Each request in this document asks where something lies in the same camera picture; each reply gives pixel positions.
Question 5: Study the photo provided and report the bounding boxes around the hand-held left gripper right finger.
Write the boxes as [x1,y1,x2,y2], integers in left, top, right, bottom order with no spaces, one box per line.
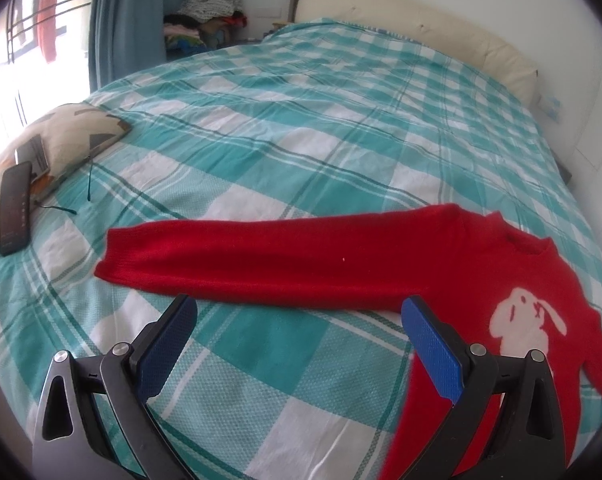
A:
[401,295,569,480]

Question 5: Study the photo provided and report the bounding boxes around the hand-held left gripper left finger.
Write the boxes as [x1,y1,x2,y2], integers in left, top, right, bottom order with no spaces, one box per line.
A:
[31,294,199,480]

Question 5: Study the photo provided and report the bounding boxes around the red sweater with white rabbit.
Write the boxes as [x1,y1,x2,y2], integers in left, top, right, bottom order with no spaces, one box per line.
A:
[94,202,602,480]

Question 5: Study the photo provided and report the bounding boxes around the pile of clothes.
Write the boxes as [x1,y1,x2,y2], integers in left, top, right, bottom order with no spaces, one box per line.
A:
[163,0,249,56]

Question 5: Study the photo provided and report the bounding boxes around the black eyeglasses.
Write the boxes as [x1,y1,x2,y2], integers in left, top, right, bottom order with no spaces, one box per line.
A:
[35,152,96,216]

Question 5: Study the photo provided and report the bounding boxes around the beige patterned pillow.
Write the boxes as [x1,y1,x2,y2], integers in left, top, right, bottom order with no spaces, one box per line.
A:
[0,103,133,247]

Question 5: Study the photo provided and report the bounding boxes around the small grey phone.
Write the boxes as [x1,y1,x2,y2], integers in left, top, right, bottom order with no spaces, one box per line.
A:
[15,135,50,176]

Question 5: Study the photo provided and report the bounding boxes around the teal checked bed sheet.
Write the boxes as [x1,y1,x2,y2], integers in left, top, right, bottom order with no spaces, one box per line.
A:
[0,17,602,480]

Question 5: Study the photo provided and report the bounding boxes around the blue curtain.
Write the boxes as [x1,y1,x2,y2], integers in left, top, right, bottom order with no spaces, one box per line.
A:
[88,0,224,93]

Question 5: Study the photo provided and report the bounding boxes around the cream padded headboard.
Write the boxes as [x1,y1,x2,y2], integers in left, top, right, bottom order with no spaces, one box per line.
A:
[291,0,539,106]

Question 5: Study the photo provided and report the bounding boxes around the red hanging garment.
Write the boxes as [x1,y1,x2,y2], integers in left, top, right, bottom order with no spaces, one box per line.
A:
[37,0,59,63]

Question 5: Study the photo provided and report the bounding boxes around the dark window railing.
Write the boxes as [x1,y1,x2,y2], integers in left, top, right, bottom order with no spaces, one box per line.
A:
[0,0,92,56]

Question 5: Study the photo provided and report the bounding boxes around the white wall socket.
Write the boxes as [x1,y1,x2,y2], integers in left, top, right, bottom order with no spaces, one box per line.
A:
[538,97,562,123]

